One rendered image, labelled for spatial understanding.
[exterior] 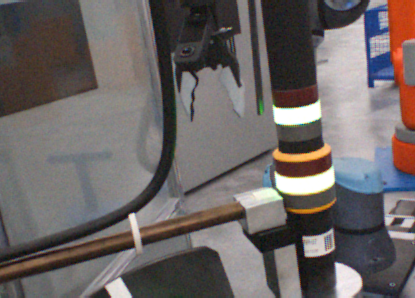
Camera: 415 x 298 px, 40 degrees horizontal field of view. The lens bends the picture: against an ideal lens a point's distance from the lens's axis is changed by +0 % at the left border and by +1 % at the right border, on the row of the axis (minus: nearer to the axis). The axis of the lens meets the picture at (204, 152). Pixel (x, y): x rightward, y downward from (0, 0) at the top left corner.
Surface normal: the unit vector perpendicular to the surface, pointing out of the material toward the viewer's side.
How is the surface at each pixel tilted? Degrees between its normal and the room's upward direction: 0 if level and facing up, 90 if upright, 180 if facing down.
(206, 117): 90
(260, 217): 90
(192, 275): 41
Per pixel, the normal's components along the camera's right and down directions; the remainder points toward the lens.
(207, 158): 0.70, 0.10
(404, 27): -0.26, 0.43
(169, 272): 0.25, -0.59
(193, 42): -0.28, -0.61
